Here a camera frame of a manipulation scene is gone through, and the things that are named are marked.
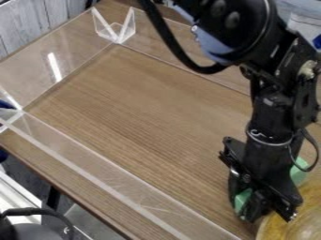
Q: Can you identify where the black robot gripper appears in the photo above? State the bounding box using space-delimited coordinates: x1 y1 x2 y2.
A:
219 137 292 223

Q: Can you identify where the green rectangular block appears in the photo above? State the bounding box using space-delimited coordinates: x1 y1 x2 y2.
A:
228 157 307 222

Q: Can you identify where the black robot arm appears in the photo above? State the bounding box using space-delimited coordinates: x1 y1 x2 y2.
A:
137 0 321 222

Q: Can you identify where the brown wooden bowl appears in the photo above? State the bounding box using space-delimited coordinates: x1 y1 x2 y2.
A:
254 174 321 240

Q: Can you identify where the grey metal plate with screw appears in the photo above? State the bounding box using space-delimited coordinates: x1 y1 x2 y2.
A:
41 203 125 240

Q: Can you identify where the black table leg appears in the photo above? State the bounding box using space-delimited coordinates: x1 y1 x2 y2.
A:
46 187 61 210

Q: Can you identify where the white cylindrical container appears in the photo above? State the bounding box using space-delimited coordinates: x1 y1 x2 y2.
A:
287 13 321 53

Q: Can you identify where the blue object at left edge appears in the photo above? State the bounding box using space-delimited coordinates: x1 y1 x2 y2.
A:
0 99 15 109

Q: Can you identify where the clear acrylic front wall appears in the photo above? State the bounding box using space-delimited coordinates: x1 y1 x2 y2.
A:
0 92 240 240

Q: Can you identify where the black cable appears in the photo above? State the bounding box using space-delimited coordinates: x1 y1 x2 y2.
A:
0 206 76 240

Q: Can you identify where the clear acrylic corner bracket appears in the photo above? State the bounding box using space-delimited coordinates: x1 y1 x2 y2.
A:
89 7 135 44

